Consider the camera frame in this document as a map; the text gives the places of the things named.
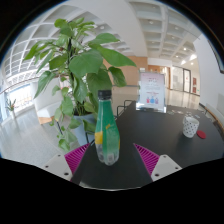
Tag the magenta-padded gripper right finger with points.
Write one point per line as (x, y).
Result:
(149, 158)

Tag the white wall bench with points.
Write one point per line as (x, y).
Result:
(215, 115)

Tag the green plastic drink bottle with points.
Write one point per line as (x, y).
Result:
(106, 133)

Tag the grey plant pot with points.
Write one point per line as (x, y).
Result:
(81, 131)

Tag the ceiling lights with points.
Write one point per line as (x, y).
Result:
(192, 57)

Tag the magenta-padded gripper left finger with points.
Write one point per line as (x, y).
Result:
(75, 159)

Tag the white black-dotted mug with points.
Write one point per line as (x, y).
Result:
(190, 127)

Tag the flat round red coaster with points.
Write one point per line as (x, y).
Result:
(201, 134)

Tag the large green leafy plant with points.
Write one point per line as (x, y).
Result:
(85, 63)

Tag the clear acrylic sign stand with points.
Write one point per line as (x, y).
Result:
(152, 90)

